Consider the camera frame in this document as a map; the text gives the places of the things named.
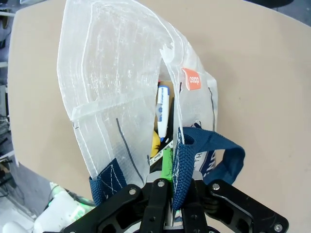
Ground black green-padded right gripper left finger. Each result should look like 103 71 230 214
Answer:
64 149 173 233

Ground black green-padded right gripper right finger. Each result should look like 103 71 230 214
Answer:
181 170 290 233

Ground yellow item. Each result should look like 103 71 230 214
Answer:
150 131 162 159

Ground white blue marker pen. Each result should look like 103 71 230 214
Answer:
155 84 171 139

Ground translucent shopping bag navy handles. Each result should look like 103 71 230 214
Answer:
56 0 246 217

